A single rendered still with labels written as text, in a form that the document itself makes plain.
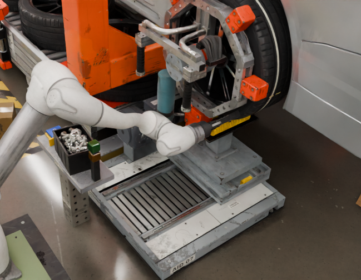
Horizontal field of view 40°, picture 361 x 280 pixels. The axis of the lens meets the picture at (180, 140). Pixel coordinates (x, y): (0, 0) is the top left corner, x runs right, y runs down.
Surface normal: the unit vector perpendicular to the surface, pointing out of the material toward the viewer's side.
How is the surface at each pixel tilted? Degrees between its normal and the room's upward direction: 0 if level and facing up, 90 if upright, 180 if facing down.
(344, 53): 90
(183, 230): 0
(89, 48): 90
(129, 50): 90
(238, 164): 0
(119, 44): 90
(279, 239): 0
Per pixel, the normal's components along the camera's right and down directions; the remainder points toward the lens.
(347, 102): -0.78, 0.35
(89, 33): 0.62, 0.52
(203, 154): 0.06, -0.77
